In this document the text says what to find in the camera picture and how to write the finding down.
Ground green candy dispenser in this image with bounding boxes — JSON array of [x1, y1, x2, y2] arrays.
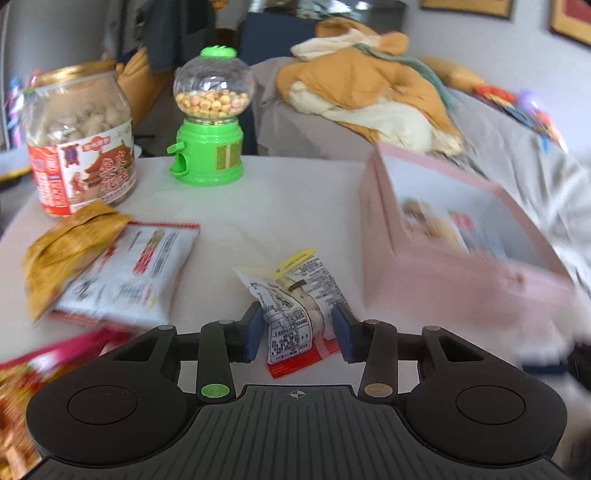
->
[[167, 45, 257, 186]]

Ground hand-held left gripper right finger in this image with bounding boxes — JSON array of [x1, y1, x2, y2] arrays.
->
[[331, 302, 485, 401]]

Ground wooden picture frame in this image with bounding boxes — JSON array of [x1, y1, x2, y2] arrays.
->
[[420, 0, 514, 19], [549, 0, 591, 47]]

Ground white red snack packet yellow top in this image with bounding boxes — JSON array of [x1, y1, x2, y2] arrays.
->
[[232, 249, 345, 379]]

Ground clear peanut jar red label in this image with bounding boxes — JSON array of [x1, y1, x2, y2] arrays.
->
[[21, 62, 138, 217]]

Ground pile of colourful toys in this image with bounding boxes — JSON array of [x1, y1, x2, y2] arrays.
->
[[473, 83, 568, 153]]

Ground large red snack bag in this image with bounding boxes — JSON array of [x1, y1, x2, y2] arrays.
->
[[0, 329, 127, 480]]

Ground yellow pillow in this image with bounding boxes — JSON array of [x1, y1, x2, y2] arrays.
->
[[418, 56, 485, 93]]

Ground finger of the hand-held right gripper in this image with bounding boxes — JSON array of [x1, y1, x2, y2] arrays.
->
[[519, 357, 571, 377]]

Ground white snack packet red edge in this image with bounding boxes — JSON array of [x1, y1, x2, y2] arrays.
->
[[50, 220, 201, 328]]

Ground dark blue cabinet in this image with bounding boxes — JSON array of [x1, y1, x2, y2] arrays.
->
[[238, 9, 333, 68]]

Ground dark hanging coat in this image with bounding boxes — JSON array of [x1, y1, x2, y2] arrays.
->
[[141, 0, 213, 77]]

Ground orange and cream duvet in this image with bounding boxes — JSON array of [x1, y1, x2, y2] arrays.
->
[[276, 18, 467, 155]]

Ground colourful bottles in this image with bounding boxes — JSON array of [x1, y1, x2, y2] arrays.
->
[[4, 69, 42, 148]]

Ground grey covered sofa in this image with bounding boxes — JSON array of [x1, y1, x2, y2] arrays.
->
[[252, 58, 591, 278]]

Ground pink cardboard box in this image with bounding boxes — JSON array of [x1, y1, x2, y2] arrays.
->
[[359, 142, 578, 333]]

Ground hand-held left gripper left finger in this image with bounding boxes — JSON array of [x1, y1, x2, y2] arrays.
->
[[112, 302, 264, 401]]

